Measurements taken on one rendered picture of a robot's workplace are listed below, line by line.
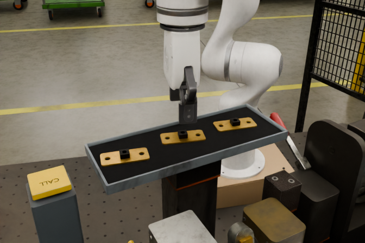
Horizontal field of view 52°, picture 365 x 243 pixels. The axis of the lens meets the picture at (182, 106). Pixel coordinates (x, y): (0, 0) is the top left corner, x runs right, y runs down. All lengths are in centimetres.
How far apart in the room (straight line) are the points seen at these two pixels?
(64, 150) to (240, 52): 207
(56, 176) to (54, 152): 227
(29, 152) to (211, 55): 213
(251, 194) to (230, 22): 56
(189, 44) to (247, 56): 47
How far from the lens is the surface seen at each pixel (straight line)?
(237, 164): 123
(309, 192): 76
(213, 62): 106
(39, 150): 298
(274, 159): 132
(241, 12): 102
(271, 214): 69
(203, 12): 61
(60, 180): 65
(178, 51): 60
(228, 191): 122
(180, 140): 71
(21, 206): 136
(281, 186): 72
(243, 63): 105
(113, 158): 67
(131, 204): 128
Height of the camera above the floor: 154
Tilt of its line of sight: 27 degrees down
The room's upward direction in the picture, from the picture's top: straight up
